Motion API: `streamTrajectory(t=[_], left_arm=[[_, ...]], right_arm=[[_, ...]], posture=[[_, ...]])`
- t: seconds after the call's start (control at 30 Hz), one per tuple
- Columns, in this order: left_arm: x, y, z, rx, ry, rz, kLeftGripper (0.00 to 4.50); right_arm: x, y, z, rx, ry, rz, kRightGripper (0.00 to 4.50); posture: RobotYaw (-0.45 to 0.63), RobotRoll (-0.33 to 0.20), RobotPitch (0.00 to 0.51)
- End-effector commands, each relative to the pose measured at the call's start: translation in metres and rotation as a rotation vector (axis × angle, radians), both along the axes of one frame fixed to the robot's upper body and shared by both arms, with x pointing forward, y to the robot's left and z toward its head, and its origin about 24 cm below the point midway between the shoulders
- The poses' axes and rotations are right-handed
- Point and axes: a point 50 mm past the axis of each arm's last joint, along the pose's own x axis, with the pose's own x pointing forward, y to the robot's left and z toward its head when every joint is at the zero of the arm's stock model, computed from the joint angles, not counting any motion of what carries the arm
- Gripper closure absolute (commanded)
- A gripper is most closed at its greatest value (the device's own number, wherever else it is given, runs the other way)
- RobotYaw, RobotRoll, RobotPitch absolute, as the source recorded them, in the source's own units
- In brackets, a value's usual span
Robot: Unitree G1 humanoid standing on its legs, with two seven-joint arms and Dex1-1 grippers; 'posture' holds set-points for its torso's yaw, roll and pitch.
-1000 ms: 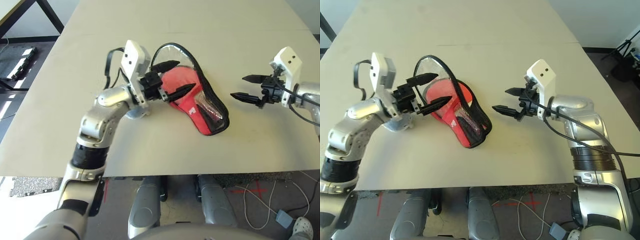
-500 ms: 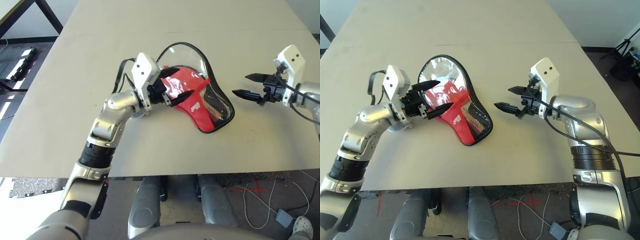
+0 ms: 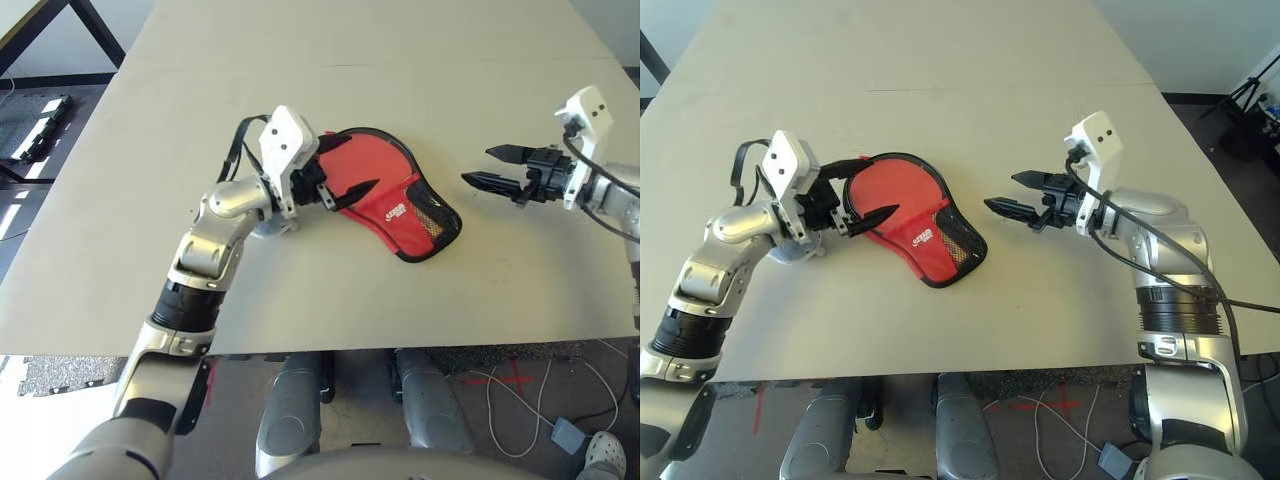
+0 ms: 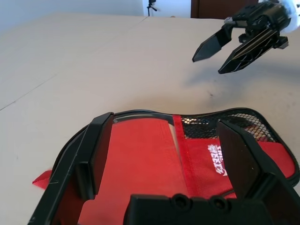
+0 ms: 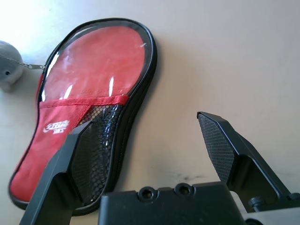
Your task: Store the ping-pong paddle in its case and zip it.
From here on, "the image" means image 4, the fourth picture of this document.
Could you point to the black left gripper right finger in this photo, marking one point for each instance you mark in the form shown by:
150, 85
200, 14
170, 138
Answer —
243, 159

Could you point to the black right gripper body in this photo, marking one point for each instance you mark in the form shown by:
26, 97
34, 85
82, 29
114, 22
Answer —
264, 18

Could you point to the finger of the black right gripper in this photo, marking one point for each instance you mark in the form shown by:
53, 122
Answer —
246, 55
209, 47

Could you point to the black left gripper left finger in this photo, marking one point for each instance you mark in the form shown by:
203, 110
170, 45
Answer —
77, 168

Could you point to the red black paddle case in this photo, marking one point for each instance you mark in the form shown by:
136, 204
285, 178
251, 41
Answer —
204, 168

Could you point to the dark brown wooden door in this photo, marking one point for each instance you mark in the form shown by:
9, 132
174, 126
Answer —
211, 9

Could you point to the black tripod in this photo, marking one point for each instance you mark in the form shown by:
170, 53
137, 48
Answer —
149, 9

